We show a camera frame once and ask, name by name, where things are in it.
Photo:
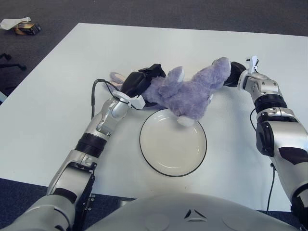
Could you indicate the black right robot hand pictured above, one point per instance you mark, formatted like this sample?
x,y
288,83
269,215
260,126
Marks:
x,y
237,72

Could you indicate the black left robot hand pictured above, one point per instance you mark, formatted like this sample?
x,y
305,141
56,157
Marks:
x,y
134,81

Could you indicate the purple plush bear doll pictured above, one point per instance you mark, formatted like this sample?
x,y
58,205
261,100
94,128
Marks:
x,y
187,93

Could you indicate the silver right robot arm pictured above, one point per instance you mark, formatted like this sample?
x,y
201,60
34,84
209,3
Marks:
x,y
284,130

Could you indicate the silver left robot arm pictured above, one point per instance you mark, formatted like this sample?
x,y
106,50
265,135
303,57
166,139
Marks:
x,y
108,115

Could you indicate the white plate with black rim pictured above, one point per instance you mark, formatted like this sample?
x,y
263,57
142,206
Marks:
x,y
170,146

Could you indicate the white right wrist connector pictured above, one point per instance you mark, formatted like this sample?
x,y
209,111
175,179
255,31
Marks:
x,y
252,63

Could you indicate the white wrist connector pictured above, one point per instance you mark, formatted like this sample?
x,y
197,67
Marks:
x,y
252,63
137,102

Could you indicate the white left wrist connector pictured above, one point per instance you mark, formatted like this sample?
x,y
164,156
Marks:
x,y
137,102

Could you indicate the black and yellow box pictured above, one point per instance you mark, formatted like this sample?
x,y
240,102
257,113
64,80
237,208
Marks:
x,y
27,29

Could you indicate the black office chair base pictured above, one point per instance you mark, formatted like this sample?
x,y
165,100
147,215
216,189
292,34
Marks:
x,y
13,66

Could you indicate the white crumpled cloth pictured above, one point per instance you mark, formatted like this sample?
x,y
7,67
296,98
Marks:
x,y
10,23

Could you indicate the grey robot torso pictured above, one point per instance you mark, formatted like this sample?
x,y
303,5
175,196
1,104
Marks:
x,y
192,216

